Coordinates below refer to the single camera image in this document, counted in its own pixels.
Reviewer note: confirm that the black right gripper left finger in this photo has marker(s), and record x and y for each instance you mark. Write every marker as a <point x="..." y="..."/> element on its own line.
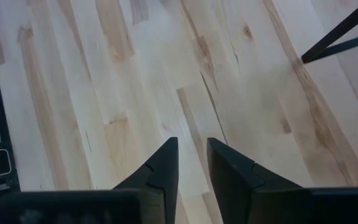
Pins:
<point x="163" y="168"/>

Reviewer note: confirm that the wooden shelf with black legs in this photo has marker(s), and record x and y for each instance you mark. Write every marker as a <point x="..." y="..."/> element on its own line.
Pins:
<point x="337" y="33"/>

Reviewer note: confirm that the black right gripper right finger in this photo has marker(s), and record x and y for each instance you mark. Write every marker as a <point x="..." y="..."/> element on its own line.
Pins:
<point x="232" y="180"/>

